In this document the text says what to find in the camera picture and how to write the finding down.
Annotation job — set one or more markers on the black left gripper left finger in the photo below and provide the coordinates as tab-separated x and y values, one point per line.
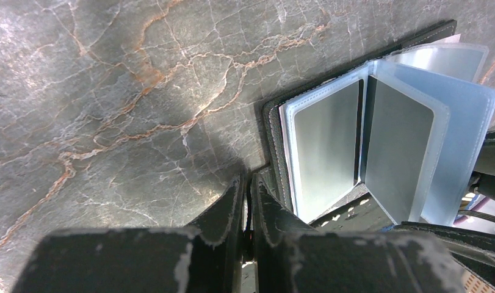
203	256

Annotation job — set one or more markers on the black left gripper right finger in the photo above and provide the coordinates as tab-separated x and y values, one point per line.
291	256

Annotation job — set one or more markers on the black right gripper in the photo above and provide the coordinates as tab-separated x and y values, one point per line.
474	250

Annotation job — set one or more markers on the black credit card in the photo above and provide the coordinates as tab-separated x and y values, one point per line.
323	140

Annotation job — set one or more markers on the black card holder wallet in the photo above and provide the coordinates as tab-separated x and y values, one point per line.
423	120

